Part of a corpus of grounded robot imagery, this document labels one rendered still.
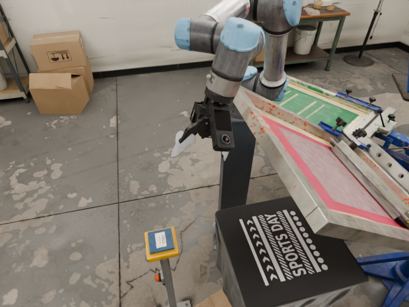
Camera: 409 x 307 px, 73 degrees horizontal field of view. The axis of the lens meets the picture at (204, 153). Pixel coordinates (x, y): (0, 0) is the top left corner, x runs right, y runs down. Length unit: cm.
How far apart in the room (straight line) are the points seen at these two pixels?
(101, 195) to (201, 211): 95
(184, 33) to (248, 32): 21
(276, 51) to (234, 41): 59
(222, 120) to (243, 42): 17
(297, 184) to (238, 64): 28
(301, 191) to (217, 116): 24
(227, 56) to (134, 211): 212
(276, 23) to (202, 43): 40
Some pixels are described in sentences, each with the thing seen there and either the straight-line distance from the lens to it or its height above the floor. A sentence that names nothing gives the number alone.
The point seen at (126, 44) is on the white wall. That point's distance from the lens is 459.
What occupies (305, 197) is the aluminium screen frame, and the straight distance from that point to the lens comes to 62.
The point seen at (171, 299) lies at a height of 41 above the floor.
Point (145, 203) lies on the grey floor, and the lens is 261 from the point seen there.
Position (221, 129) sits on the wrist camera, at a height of 163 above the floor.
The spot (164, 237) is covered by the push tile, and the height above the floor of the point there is 97.
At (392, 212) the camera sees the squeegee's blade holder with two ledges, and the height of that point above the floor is 128.
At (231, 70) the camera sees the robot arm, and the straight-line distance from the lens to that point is 60.
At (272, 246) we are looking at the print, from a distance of 124.
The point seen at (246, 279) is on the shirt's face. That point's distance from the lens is 116.
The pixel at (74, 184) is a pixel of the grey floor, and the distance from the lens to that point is 297.
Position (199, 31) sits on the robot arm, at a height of 178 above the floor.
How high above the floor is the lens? 200
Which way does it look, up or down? 41 degrees down
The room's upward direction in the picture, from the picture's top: straight up
